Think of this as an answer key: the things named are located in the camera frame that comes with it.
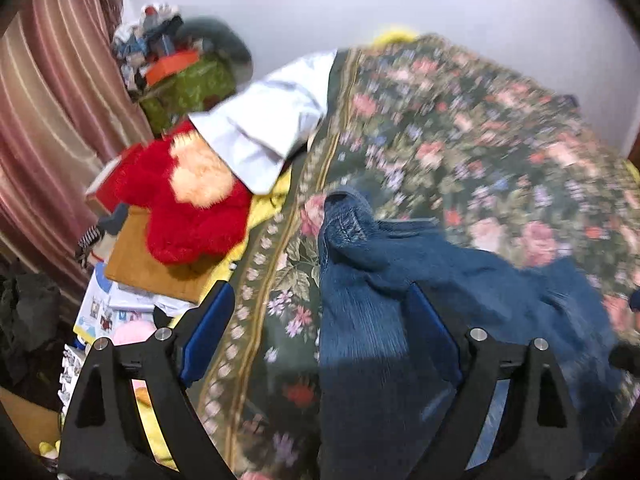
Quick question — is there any grey neck pillow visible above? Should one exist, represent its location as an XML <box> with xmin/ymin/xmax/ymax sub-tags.
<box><xmin>176</xmin><ymin>16</ymin><xmax>253</xmax><ymax>66</ymax></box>

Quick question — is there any yellow plush headrest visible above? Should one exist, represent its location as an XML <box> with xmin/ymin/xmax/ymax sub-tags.
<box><xmin>372</xmin><ymin>26</ymin><xmax>420</xmax><ymax>48</ymax></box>

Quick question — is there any blue denim jacket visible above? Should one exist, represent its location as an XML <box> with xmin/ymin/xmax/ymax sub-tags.
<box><xmin>318</xmin><ymin>188</ymin><xmax>623</xmax><ymax>479</ymax></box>

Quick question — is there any white pillow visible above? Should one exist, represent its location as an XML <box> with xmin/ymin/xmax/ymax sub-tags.
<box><xmin>189</xmin><ymin>50</ymin><xmax>337</xmax><ymax>195</ymax></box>

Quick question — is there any yellow fleece blanket left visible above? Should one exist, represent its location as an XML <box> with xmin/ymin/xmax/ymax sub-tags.
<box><xmin>134</xmin><ymin>170</ymin><xmax>292</xmax><ymax>470</ymax></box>

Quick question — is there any red plush toy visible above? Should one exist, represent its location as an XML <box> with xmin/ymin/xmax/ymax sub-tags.
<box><xmin>114</xmin><ymin>119</ymin><xmax>253</xmax><ymax>266</ymax></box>

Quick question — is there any green storage box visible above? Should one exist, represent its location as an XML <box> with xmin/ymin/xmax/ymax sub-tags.
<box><xmin>138</xmin><ymin>58</ymin><xmax>236</xmax><ymax>138</ymax></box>

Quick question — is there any orange box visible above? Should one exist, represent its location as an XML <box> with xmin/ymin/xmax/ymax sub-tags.
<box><xmin>145</xmin><ymin>50</ymin><xmax>200</xmax><ymax>86</ymax></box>

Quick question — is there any green floral bedspread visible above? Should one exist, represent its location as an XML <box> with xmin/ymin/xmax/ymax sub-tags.
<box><xmin>198</xmin><ymin>35</ymin><xmax>639</xmax><ymax>479</ymax></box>

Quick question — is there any striped pink curtain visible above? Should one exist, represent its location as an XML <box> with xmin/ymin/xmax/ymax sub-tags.
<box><xmin>1</xmin><ymin>0</ymin><xmax>152</xmax><ymax>297</ymax></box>

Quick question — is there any brown cardboard board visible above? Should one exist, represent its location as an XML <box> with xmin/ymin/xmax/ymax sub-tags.
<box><xmin>104</xmin><ymin>206</ymin><xmax>229</xmax><ymax>304</ymax></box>

